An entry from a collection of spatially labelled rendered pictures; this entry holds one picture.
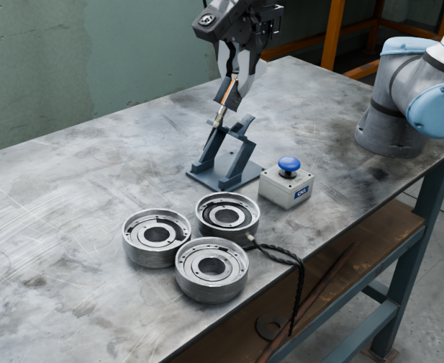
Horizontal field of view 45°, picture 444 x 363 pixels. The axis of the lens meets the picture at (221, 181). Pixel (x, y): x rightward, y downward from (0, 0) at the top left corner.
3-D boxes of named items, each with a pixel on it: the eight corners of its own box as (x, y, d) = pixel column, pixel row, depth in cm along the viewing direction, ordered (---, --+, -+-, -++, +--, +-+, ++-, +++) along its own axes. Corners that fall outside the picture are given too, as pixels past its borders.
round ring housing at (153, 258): (113, 266, 80) (111, 244, 78) (134, 224, 89) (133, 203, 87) (182, 276, 79) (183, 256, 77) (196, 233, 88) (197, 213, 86)
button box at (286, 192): (287, 211, 95) (291, 187, 92) (257, 193, 99) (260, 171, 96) (314, 194, 100) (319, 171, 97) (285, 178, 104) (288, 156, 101)
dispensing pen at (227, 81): (191, 144, 94) (233, 56, 93) (204, 149, 98) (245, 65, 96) (199, 148, 93) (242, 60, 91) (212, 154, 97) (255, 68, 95)
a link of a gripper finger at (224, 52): (247, 86, 99) (256, 38, 93) (224, 93, 95) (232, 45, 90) (234, 78, 100) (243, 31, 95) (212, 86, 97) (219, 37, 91)
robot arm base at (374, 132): (376, 119, 129) (386, 80, 123) (435, 143, 120) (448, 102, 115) (341, 138, 119) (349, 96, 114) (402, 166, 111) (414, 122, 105)
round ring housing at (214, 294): (230, 317, 73) (232, 295, 71) (162, 292, 76) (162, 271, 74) (256, 270, 81) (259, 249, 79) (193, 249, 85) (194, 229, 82)
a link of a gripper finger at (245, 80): (271, 94, 95) (273, 42, 91) (250, 103, 92) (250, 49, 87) (258, 90, 97) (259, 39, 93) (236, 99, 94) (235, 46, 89)
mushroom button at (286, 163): (288, 192, 95) (291, 168, 93) (270, 182, 98) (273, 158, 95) (301, 184, 98) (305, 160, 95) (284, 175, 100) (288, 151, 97)
